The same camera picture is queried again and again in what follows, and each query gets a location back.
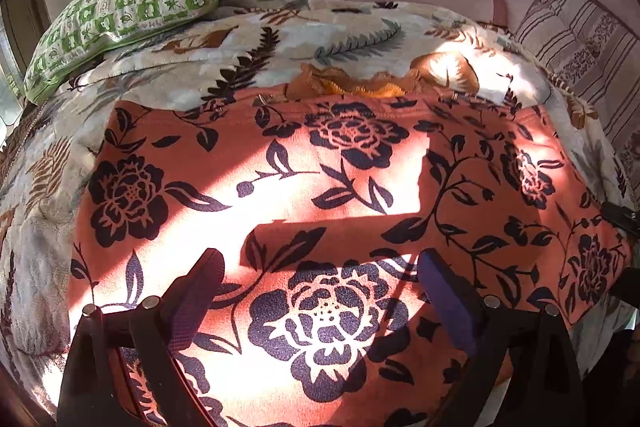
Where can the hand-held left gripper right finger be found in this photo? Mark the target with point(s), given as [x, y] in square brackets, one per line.
[447, 302]

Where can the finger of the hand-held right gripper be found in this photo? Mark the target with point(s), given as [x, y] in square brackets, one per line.
[622, 219]
[627, 284]

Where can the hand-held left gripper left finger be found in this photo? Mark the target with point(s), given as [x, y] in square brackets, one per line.
[192, 307]

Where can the orange floral garment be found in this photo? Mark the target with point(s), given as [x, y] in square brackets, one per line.
[325, 187]

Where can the striped floral cushion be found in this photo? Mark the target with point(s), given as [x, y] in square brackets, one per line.
[580, 42]

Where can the leaf print blanket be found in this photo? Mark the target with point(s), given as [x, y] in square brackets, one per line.
[225, 42]

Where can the stained glass window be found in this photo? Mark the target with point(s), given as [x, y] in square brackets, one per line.
[7, 97]

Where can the green patterned pillow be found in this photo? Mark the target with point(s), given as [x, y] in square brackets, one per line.
[125, 7]

